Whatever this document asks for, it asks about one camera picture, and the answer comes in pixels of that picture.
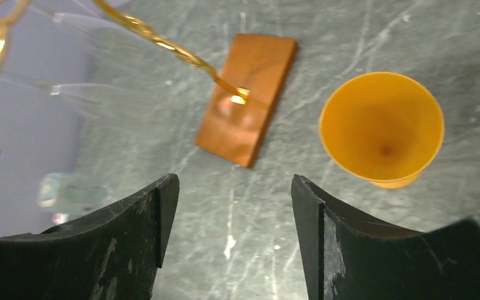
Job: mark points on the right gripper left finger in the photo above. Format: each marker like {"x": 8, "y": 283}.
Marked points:
{"x": 112, "y": 253}

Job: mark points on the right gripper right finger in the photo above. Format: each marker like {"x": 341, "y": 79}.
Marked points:
{"x": 349, "y": 254}

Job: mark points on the orange plastic goblet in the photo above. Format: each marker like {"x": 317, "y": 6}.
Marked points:
{"x": 383, "y": 127}

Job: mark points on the orange wooden rack base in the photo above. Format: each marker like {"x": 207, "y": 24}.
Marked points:
{"x": 235, "y": 123}

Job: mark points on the small blue white packet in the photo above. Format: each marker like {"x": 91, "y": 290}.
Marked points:
{"x": 68, "y": 196}

